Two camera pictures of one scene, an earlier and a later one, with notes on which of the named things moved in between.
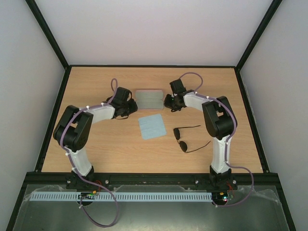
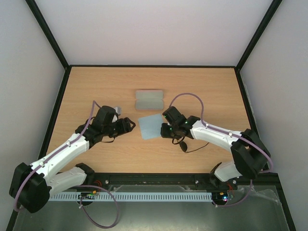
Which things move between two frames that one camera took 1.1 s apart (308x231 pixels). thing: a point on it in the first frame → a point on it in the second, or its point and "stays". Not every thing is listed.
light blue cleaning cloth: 152,126 stays
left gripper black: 134,108 → 125,127
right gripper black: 169,102 → 165,131
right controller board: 220,198 stays
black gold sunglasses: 183,145 stays
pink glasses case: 149,99 stays
